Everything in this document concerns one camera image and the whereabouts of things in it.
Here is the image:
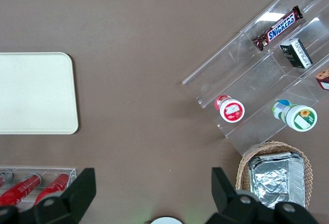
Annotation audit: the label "chocolate chip cookie box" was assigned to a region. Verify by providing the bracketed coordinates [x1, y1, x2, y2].
[315, 67, 329, 91]

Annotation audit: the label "silver foil packets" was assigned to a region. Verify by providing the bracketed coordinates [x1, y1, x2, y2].
[248, 152, 306, 209]

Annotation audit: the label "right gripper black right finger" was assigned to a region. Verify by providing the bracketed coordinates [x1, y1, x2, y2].
[205, 167, 319, 224]

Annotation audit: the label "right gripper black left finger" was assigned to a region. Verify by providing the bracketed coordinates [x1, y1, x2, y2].
[0, 167, 97, 224]

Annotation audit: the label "Snickers chocolate bar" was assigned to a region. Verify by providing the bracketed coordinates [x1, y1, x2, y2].
[252, 5, 304, 52]

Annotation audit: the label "small black carton box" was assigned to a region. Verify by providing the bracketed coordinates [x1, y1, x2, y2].
[279, 38, 314, 69]

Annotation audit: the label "cream rectangular plastic tray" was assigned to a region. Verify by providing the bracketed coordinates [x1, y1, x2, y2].
[0, 52, 79, 135]

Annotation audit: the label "green lidded yogurt cup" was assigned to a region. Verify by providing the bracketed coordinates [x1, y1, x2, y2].
[272, 99, 318, 132]

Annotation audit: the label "red lidded yogurt cup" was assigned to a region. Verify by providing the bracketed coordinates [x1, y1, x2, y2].
[214, 95, 245, 123]

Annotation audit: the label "clear acrylic bottle rack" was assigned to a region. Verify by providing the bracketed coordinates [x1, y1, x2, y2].
[0, 166, 78, 209]

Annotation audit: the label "clear acrylic tiered shelf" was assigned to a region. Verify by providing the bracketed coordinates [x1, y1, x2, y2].
[181, 0, 329, 158]

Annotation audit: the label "small light wicker basket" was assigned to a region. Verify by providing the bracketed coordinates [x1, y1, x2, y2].
[235, 141, 313, 211]

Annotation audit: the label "white round disc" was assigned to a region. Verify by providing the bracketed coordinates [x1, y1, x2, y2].
[150, 216, 184, 224]

